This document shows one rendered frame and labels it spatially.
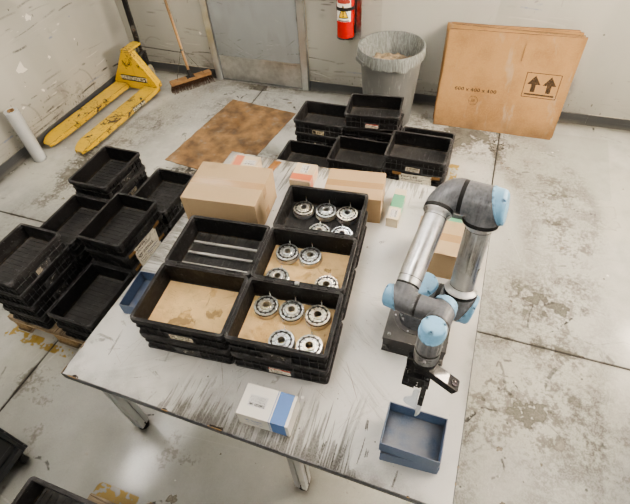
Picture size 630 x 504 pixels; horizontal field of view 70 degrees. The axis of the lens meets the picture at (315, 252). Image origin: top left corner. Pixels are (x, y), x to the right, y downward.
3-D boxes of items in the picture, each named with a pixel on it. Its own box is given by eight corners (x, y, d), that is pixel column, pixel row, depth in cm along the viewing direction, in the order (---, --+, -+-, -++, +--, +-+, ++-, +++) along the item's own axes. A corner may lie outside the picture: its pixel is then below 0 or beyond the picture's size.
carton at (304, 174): (298, 172, 268) (297, 162, 262) (318, 175, 265) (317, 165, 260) (290, 189, 258) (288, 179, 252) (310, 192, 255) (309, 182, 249)
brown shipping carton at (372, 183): (384, 195, 250) (386, 172, 238) (379, 223, 236) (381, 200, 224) (331, 190, 255) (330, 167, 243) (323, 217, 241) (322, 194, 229)
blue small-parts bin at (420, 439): (444, 426, 158) (448, 418, 153) (437, 470, 149) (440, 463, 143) (388, 409, 163) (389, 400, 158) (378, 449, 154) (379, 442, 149)
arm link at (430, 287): (410, 285, 183) (412, 264, 173) (443, 296, 178) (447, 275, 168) (399, 307, 176) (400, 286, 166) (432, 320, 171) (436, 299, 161)
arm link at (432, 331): (453, 318, 126) (443, 339, 121) (445, 343, 134) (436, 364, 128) (426, 308, 129) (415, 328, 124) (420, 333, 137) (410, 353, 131)
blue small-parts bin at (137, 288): (144, 279, 219) (139, 270, 214) (172, 284, 216) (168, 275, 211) (123, 313, 207) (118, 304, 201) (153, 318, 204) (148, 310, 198)
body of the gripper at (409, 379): (406, 366, 147) (411, 343, 139) (432, 375, 144) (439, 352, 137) (400, 386, 141) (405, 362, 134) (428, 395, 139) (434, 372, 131)
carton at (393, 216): (395, 196, 249) (396, 188, 245) (406, 198, 248) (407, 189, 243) (385, 226, 234) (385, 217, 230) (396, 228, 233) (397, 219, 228)
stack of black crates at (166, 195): (172, 203, 340) (157, 167, 315) (207, 211, 332) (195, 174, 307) (141, 240, 316) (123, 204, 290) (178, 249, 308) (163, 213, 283)
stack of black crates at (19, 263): (56, 270, 302) (20, 222, 268) (93, 280, 294) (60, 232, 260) (12, 318, 277) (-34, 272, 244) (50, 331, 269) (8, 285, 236)
